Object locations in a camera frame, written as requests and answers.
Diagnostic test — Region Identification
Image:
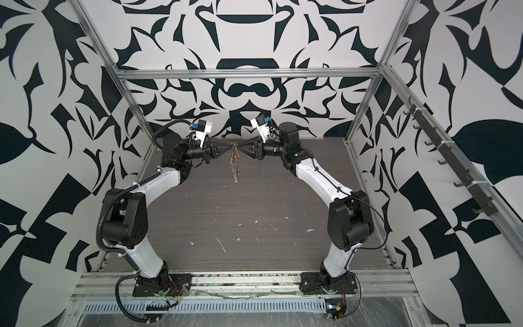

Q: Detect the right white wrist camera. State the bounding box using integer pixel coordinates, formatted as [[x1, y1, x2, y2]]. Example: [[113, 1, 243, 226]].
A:
[[250, 114, 276, 143]]

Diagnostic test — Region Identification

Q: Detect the white slotted cable duct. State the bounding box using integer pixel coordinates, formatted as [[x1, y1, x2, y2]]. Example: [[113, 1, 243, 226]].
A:
[[81, 298, 328, 316]]

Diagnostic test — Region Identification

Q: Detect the left black corrugated cable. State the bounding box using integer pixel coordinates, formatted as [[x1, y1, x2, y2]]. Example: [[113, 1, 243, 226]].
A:
[[114, 272, 181, 324]]

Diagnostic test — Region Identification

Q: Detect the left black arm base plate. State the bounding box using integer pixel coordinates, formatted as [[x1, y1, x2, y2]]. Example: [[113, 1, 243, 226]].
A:
[[132, 274, 193, 297]]

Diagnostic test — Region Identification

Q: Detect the silver key ring chain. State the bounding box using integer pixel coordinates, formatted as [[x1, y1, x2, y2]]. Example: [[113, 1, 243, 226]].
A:
[[229, 142, 242, 184]]

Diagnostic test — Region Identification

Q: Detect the grey hook rack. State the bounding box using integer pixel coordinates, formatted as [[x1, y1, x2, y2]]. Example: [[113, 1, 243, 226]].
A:
[[404, 96, 499, 217]]

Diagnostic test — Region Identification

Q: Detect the right small circuit board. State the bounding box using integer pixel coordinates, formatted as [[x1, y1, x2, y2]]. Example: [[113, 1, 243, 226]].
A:
[[326, 301, 347, 320]]

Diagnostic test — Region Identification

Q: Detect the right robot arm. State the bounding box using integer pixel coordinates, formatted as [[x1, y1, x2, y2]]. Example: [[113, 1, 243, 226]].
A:
[[238, 115, 375, 287]]

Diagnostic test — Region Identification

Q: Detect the aluminium frame back bar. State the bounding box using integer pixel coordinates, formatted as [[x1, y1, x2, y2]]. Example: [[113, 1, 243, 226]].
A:
[[116, 68, 379, 80]]

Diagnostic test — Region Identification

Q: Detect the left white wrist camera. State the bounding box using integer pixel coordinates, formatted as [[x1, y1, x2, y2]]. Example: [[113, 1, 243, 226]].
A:
[[189, 119, 212, 149]]

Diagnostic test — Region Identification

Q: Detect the aluminium front rail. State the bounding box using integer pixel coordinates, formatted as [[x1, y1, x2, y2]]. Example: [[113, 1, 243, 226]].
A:
[[71, 267, 419, 303]]

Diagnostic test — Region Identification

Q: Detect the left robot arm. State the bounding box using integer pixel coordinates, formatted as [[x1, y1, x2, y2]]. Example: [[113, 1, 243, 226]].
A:
[[95, 132, 235, 292]]

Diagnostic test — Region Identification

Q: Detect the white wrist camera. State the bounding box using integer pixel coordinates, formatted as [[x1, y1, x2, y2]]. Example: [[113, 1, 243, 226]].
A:
[[250, 114, 276, 143], [189, 119, 212, 149]]

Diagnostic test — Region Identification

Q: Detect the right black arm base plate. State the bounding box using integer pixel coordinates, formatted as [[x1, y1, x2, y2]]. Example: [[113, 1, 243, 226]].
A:
[[299, 272, 358, 295]]

